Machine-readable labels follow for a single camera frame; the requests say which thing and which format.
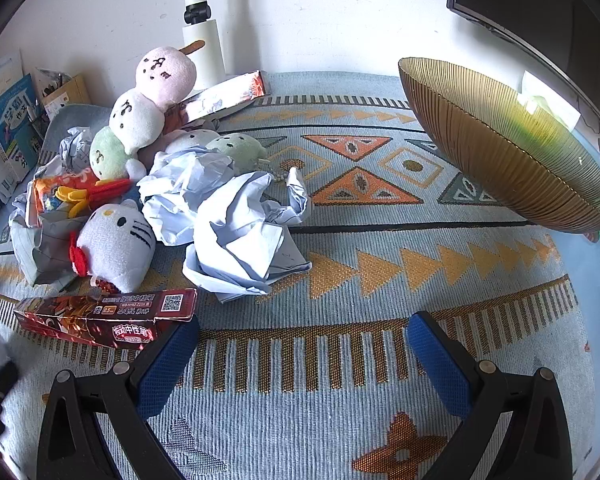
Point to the long orange box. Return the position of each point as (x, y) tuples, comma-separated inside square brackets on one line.
[(225, 95)]

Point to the patterned blue woven mat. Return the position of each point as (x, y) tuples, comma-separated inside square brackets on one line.
[(380, 285)]

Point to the blue cover book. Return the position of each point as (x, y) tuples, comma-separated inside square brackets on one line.
[(10, 125)]

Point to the grey paper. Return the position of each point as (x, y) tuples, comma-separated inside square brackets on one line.
[(35, 245)]

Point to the gold ribbed bowl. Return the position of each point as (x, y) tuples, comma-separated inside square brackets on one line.
[(480, 150)]

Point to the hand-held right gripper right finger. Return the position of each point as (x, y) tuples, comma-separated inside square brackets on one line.
[(440, 365)]

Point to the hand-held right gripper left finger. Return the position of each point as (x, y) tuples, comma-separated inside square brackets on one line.
[(165, 365)]

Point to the dark red pen box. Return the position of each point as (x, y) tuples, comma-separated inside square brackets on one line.
[(105, 317)]

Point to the clear printed pouch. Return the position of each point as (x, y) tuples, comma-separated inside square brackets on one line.
[(50, 77)]

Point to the white desk lamp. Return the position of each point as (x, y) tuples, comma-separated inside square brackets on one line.
[(200, 35)]

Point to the small white plush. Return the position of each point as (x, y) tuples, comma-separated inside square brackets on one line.
[(190, 141)]

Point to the cardboard box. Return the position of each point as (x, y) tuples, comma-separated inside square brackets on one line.
[(72, 92)]

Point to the three-ball dango plush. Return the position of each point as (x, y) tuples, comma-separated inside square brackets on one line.
[(165, 72)]

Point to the red yellow plush toy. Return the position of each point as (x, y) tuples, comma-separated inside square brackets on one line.
[(110, 189)]

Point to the white cat plush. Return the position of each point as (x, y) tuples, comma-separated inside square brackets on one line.
[(115, 240)]

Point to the black monitor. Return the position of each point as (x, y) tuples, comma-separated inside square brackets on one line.
[(530, 0)]

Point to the black mesh pen holder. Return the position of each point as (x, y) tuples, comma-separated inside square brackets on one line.
[(37, 122)]

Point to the small green plush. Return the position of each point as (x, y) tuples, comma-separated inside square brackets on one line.
[(235, 147)]

